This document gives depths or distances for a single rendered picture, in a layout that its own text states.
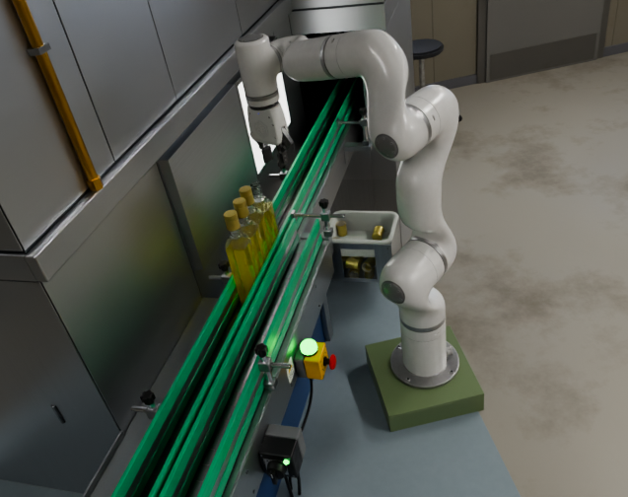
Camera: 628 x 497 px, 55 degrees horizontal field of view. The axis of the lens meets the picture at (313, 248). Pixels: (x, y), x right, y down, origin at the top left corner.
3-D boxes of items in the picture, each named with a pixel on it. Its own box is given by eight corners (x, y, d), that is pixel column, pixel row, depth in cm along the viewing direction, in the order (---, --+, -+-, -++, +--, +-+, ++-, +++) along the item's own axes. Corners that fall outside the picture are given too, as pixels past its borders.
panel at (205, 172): (285, 123, 234) (268, 35, 214) (292, 123, 233) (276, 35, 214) (193, 269, 166) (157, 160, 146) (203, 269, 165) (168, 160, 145)
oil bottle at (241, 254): (246, 290, 171) (229, 228, 159) (264, 291, 170) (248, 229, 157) (240, 303, 167) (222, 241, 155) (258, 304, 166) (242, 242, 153)
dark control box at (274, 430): (274, 445, 143) (268, 422, 138) (307, 449, 141) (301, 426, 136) (264, 475, 137) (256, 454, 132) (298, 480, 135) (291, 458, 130)
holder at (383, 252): (324, 248, 217) (318, 213, 208) (401, 251, 209) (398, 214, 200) (313, 279, 204) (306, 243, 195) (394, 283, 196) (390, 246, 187)
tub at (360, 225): (336, 231, 211) (333, 209, 206) (400, 232, 204) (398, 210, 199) (324, 261, 197) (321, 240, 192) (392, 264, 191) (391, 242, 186)
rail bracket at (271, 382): (268, 380, 143) (257, 339, 136) (298, 383, 141) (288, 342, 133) (263, 392, 140) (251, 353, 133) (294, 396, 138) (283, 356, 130)
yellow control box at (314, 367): (305, 359, 164) (300, 339, 160) (330, 361, 162) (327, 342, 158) (298, 379, 159) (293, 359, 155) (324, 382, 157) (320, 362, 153)
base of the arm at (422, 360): (449, 332, 178) (448, 286, 166) (467, 383, 162) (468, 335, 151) (384, 343, 178) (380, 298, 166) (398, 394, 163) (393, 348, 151)
